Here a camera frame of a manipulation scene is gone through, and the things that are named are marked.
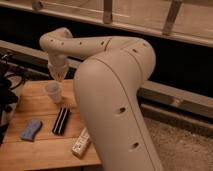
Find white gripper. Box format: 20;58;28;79
48;55;69;82

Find translucent white cup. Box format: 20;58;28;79
44;82;62;103

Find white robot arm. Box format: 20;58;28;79
39;28;163;171

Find black striped box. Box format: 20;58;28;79
52;107;70;135

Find wooden cutting board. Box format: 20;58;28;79
0;80;100;171

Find blue sponge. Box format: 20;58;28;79
20;119;42;141

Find black equipment with cables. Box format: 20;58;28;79
0;53;25;145

